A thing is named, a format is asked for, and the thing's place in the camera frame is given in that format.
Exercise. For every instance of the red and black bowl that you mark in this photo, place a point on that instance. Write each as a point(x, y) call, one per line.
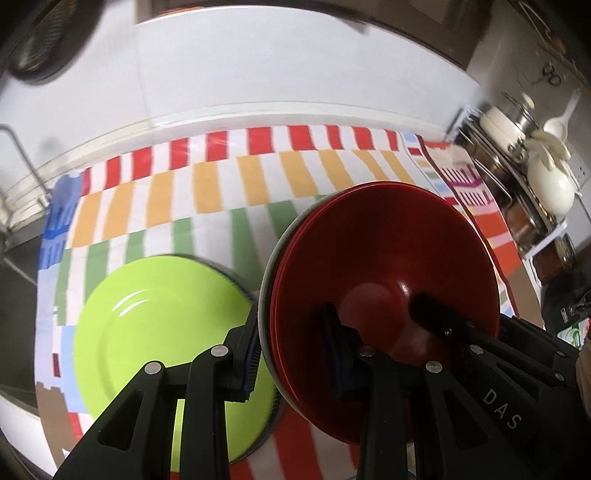
point(392, 240)

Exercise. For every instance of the thin gooseneck faucet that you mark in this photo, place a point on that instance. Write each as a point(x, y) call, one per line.
point(27, 170)

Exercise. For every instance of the white pot with lid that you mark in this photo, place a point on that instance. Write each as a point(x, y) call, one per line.
point(498, 124)

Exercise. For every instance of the green plate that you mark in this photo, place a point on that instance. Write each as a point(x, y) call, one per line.
point(152, 323)

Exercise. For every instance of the steel sink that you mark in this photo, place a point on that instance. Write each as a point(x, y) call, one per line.
point(18, 300)

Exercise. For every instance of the white cloth with magenta pattern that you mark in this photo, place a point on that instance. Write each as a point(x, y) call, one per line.
point(461, 184)

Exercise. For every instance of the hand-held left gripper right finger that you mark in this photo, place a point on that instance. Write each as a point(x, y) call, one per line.
point(332, 350)

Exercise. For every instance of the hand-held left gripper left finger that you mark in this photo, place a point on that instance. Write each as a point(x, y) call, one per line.
point(249, 364)

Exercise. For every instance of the glass jar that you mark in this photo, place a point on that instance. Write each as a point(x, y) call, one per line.
point(556, 258)

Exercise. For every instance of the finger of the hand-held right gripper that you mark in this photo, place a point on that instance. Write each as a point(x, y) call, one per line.
point(434, 311)

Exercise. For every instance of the black frying pan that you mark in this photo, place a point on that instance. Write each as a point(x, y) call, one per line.
point(46, 41)

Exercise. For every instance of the black scissors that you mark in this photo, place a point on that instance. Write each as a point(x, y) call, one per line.
point(549, 74)

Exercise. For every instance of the cream teapot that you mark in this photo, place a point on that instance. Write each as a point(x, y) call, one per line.
point(551, 184)

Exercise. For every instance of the white wall socket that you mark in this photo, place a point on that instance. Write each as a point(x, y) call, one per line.
point(582, 175)

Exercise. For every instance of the white rice spoon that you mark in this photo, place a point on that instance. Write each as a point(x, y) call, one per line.
point(556, 124)

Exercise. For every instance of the metal storage rack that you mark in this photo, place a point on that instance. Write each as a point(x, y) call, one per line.
point(508, 198)

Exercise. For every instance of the large blue patterned plate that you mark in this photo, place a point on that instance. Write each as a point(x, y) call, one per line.
point(235, 275)

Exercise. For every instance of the colourful striped cloth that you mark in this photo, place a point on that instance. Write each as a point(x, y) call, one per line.
point(184, 194)

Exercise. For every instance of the white bowl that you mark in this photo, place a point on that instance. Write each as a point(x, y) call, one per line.
point(264, 300)

